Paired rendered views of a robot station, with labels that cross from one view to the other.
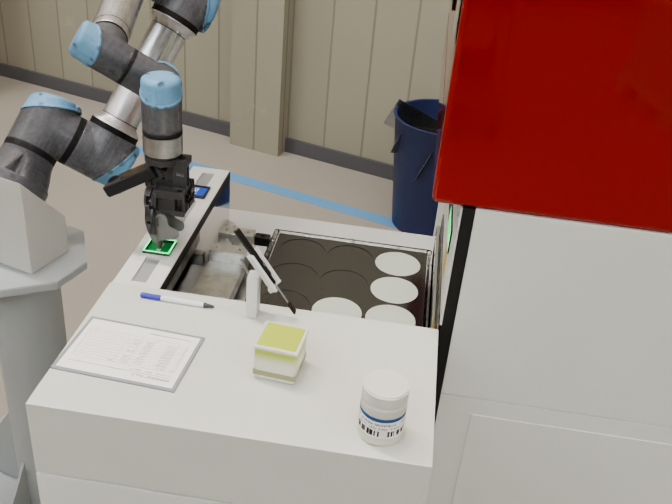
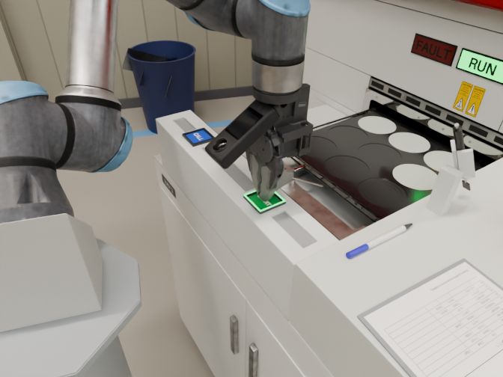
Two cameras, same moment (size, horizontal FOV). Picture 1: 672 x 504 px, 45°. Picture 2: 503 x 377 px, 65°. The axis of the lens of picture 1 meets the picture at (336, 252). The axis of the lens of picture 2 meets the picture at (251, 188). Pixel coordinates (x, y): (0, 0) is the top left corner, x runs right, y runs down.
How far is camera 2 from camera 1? 130 cm
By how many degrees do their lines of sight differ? 32
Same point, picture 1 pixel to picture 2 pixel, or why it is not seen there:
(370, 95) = not seen: hidden behind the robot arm
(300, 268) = (339, 159)
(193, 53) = not seen: outside the picture
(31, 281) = (112, 318)
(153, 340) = (447, 295)
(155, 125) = (296, 43)
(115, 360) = (472, 348)
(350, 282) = (381, 151)
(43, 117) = (21, 115)
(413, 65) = not seen: hidden behind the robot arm
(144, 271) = (292, 231)
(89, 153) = (91, 140)
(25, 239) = (86, 277)
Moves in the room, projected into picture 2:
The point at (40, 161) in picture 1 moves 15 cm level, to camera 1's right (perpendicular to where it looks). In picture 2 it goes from (49, 174) to (140, 144)
